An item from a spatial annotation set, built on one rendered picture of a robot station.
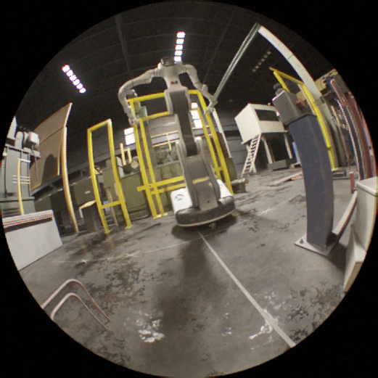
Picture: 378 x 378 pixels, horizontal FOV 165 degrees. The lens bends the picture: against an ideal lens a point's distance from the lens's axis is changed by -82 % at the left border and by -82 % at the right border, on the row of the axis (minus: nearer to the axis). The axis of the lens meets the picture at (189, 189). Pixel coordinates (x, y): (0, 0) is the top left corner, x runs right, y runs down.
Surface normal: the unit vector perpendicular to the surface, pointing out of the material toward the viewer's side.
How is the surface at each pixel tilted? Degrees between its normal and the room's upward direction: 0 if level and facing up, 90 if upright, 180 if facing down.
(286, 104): 90
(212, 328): 0
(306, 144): 90
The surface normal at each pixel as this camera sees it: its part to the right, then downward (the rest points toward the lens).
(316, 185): -0.96, 0.26
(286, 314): -0.25, -0.97
